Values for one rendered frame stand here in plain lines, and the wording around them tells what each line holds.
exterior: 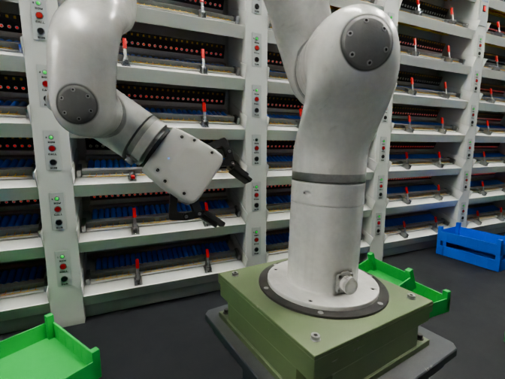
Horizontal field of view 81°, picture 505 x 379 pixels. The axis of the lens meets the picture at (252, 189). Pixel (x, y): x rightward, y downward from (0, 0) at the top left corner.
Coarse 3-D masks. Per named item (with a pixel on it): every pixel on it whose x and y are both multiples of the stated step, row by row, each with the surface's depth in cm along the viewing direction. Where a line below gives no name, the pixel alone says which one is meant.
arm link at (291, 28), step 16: (272, 0) 45; (288, 0) 44; (304, 0) 45; (320, 0) 46; (272, 16) 47; (288, 16) 46; (304, 16) 47; (320, 16) 48; (288, 32) 48; (304, 32) 48; (288, 48) 50; (288, 64) 51; (304, 96) 49
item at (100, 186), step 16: (80, 160) 111; (240, 160) 123; (80, 176) 100; (144, 176) 108; (224, 176) 118; (80, 192) 98; (96, 192) 100; (112, 192) 102; (128, 192) 104; (144, 192) 106
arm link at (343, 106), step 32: (320, 32) 38; (352, 32) 35; (384, 32) 35; (320, 64) 37; (352, 64) 36; (384, 64) 36; (320, 96) 39; (352, 96) 38; (384, 96) 39; (320, 128) 42; (352, 128) 42; (320, 160) 44; (352, 160) 44
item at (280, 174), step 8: (272, 144) 141; (280, 144) 142; (288, 144) 144; (272, 152) 142; (280, 152) 144; (288, 152) 146; (272, 160) 136; (280, 160) 137; (288, 160) 139; (368, 160) 151; (272, 168) 132; (280, 168) 132; (288, 168) 133; (368, 168) 151; (272, 176) 125; (280, 176) 127; (288, 176) 128; (368, 176) 148; (272, 184) 127; (280, 184) 129
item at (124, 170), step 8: (88, 168) 102; (96, 168) 102; (104, 168) 103; (112, 168) 104; (120, 168) 105; (128, 168) 106; (136, 168) 107; (96, 176) 101; (104, 176) 102; (112, 176) 103
